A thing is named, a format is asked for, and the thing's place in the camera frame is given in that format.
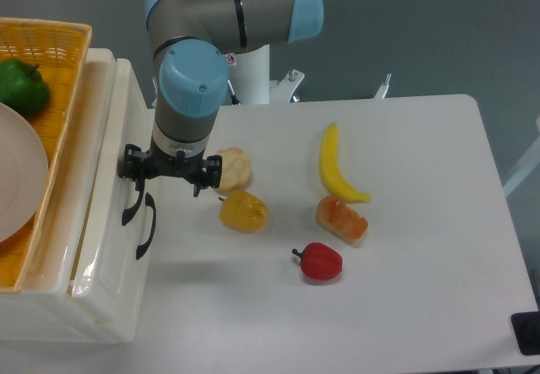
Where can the black device at edge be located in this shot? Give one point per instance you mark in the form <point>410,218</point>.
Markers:
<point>526,327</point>

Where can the yellow bell pepper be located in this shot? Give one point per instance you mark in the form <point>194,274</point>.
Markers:
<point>242,211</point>

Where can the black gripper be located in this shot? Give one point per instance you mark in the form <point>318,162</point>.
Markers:
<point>138,166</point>

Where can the round bread roll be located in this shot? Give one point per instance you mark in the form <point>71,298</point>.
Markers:
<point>236,169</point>

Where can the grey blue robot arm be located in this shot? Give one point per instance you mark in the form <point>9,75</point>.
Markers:
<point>232,26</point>

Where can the yellow banana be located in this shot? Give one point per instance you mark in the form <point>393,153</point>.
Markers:
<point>330,173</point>

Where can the beige plate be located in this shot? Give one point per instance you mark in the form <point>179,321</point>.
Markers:
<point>24,171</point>

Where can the red bell pepper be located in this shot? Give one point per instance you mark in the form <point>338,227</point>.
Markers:
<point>319,262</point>

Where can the green bell pepper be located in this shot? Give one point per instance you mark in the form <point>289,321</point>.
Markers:
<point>22,87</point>

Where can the white drawer cabinet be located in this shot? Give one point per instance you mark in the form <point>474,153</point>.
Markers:
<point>44,309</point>

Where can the orange woven basket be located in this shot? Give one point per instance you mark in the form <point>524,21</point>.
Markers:
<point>59,48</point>

